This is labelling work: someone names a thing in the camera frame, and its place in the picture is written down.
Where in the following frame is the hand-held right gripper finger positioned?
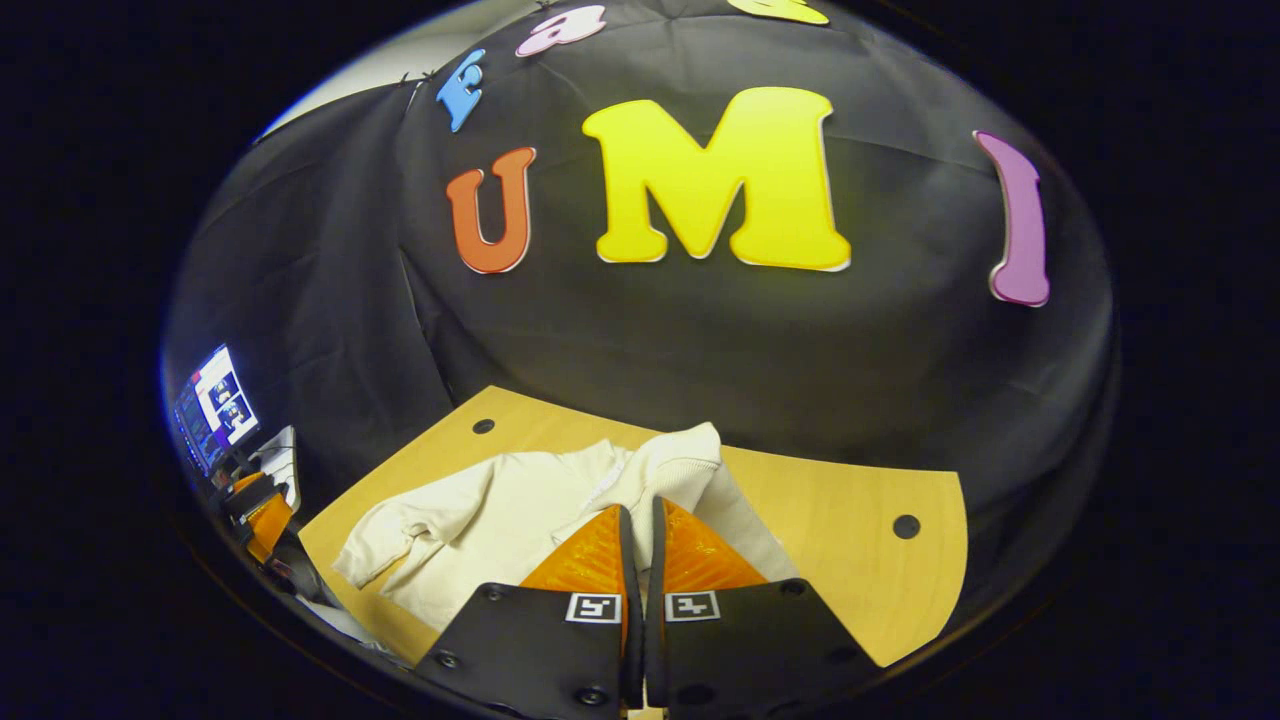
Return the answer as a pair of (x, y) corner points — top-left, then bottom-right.
(645, 495), (886, 720)
(413, 503), (646, 720)

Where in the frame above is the cream sweatshirt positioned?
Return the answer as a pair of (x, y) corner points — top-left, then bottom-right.
(332, 422), (801, 633)

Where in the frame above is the white flat object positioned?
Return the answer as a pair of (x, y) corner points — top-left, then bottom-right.
(250, 427), (301, 511)

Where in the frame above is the computer monitor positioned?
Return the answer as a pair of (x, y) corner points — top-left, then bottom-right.
(172, 343), (261, 478)

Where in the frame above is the black backdrop cloth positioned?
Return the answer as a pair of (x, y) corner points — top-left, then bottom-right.
(160, 0), (1116, 641)

